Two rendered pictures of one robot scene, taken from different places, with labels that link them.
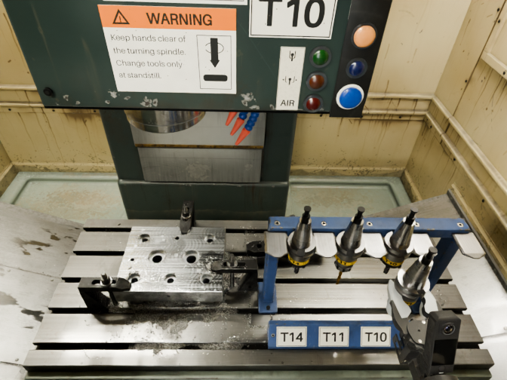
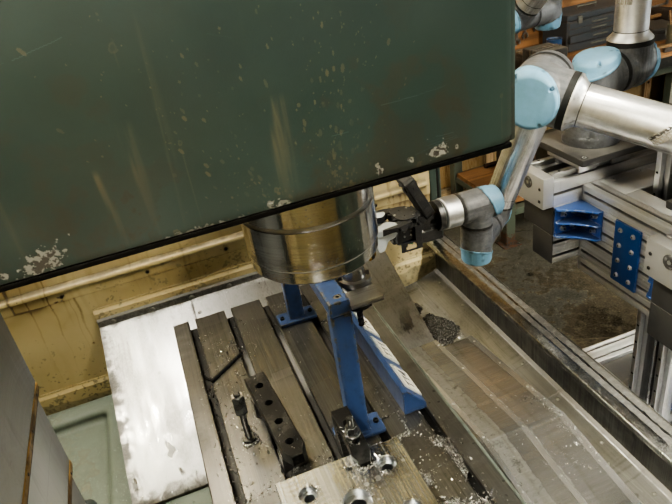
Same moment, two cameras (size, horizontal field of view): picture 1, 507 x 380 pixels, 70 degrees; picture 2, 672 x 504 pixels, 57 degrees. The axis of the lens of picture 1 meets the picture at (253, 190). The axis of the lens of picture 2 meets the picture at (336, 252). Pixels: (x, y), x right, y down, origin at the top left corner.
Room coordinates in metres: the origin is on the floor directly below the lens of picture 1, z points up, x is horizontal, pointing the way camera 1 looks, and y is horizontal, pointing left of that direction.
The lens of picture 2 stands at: (0.76, 0.83, 1.84)
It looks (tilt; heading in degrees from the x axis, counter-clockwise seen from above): 30 degrees down; 257
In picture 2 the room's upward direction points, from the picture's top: 9 degrees counter-clockwise
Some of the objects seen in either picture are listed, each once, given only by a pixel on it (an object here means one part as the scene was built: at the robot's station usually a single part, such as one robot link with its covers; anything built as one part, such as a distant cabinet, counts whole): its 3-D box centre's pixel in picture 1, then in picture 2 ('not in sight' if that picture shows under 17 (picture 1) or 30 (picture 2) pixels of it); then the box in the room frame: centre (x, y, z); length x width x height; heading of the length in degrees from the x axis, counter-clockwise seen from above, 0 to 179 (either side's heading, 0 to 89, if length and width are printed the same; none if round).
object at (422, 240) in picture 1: (422, 245); not in sight; (0.54, -0.39, 1.21); 0.07 x 0.05 x 0.01; 3
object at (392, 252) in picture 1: (397, 245); not in sight; (0.54, -0.33, 1.21); 0.06 x 0.06 x 0.03
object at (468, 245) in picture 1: (469, 246); not in sight; (0.54, -0.50, 1.21); 0.07 x 0.05 x 0.01; 3
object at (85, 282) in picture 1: (106, 289); not in sight; (0.54, 0.38, 0.97); 0.13 x 0.03 x 0.15; 93
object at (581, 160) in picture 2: not in sight; (595, 147); (-0.32, -0.54, 1.13); 0.36 x 0.22 x 0.06; 2
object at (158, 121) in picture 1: (163, 84); (306, 207); (0.64, 0.18, 1.52); 0.16 x 0.16 x 0.12
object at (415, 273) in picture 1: (419, 271); not in sight; (0.43, -0.33, 1.26); 0.04 x 0.04 x 0.07
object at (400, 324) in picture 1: (405, 320); (396, 225); (0.36, -0.31, 1.19); 0.09 x 0.05 x 0.02; 16
